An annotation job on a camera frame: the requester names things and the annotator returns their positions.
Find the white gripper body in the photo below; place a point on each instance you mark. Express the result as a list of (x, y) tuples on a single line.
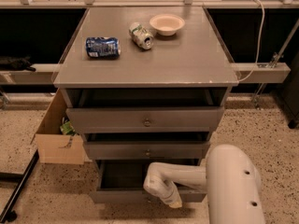
[(170, 195)]

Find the grey bottom drawer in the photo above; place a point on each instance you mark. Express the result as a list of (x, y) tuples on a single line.
[(121, 181)]

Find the grey drawer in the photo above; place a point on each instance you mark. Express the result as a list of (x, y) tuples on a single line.
[(133, 150), (145, 119), (121, 181)]

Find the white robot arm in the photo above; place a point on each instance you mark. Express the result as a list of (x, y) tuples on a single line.
[(230, 180)]

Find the grey top drawer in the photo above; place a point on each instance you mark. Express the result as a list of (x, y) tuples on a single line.
[(145, 119)]

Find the grey middle drawer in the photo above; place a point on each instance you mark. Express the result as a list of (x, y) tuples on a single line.
[(133, 150)]

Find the grey wooden drawer cabinet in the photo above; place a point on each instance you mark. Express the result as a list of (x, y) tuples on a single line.
[(188, 69)]

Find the green packet in box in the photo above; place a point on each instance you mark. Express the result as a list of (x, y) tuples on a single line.
[(66, 128)]

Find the cardboard box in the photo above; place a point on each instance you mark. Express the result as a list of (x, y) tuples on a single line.
[(53, 146)]

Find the green and silver soda can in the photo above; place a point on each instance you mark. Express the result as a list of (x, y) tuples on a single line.
[(141, 36)]

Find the blue soda can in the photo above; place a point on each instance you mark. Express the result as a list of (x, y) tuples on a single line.
[(103, 47)]

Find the black floor stand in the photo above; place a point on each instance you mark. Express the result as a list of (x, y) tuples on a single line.
[(8, 213)]

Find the black cart with wheel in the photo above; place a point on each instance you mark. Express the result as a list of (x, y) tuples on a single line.
[(290, 93)]

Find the white paper bowl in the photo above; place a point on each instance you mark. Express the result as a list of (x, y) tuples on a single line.
[(166, 24)]

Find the metal diagonal strut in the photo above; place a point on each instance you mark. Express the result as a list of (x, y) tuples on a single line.
[(273, 63)]

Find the grey horizontal rail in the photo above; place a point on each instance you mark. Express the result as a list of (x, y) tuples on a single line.
[(46, 72)]

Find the black object on rail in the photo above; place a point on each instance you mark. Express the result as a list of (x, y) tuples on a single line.
[(8, 63)]

